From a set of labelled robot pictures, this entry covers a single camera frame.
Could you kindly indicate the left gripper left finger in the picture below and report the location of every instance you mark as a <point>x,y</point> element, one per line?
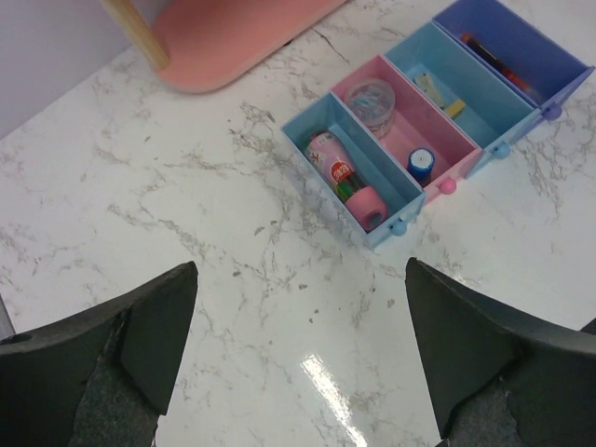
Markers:
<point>103,376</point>

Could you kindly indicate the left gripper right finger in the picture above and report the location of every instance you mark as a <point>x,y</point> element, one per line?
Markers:
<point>498,376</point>

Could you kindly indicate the light blue bin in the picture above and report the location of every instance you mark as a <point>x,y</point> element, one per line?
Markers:
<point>495,116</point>
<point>403,196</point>

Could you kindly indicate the pink cap glue stick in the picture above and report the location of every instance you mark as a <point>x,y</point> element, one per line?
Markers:
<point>329,156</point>

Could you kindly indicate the blue glue stick grey cap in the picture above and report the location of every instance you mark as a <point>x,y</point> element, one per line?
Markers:
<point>420,164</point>

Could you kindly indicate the yellow eraser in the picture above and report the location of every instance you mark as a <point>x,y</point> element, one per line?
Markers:
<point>455,109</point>

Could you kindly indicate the clear purple round container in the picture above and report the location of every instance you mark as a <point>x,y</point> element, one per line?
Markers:
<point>372,101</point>

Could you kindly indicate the beige eraser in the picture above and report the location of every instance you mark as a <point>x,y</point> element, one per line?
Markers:
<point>426,84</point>

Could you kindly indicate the purple blue bin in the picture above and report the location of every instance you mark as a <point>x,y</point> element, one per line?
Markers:
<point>552,72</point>

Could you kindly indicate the red pen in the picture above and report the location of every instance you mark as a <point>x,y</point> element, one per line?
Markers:
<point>494,62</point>

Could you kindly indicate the pink bin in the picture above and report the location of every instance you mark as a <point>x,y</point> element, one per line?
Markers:
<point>418,123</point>

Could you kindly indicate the pink wooden shelf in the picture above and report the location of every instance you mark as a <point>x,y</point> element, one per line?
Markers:
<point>200,46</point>

